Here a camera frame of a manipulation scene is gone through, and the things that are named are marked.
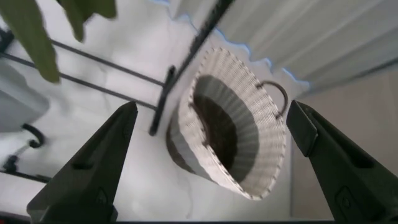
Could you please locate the green printed shirt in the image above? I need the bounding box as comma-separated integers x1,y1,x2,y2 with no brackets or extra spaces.
0,0,118,83

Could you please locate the pale grey garment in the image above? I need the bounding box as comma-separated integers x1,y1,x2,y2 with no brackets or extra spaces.
0,60,50,134

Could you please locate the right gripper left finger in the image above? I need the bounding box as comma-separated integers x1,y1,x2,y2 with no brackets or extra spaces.
27,101,139,223

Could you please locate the black clothes rack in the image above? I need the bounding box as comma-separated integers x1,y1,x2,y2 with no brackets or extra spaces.
0,0,234,137

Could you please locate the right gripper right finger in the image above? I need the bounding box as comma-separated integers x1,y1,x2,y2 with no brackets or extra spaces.
285,99,398,223

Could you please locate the white laundry basket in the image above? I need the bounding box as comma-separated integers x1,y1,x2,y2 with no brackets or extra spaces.
165,47,289,200

